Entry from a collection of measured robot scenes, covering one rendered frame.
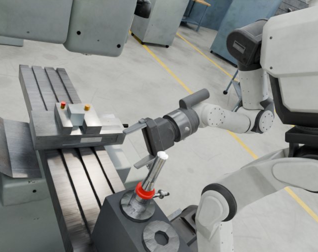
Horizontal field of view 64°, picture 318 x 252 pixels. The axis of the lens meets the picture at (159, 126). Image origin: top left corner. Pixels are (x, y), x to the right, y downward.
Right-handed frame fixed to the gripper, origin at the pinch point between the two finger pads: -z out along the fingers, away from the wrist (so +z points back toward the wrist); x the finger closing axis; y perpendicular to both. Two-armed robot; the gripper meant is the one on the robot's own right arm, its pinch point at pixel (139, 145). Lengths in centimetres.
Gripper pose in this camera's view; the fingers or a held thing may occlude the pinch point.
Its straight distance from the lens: 69.1
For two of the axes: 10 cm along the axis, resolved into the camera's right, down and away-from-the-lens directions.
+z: 8.0, -4.1, 4.4
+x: -2.3, -8.9, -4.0
